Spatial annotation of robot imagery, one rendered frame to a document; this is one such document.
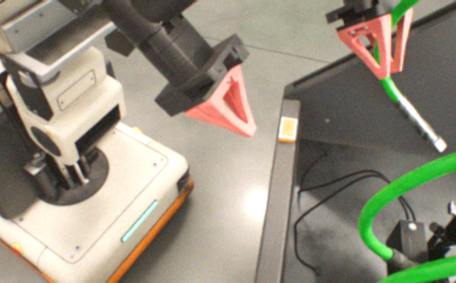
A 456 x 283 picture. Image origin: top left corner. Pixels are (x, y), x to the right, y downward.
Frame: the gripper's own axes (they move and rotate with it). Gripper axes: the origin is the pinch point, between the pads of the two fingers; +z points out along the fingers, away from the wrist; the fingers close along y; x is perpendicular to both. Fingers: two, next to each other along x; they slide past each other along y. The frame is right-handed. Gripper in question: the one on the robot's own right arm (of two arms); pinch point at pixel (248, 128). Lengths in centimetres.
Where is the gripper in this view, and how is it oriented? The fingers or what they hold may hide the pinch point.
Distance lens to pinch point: 47.4
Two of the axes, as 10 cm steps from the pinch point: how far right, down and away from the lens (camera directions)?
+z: 6.4, 6.8, 3.6
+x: 4.2, -7.0, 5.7
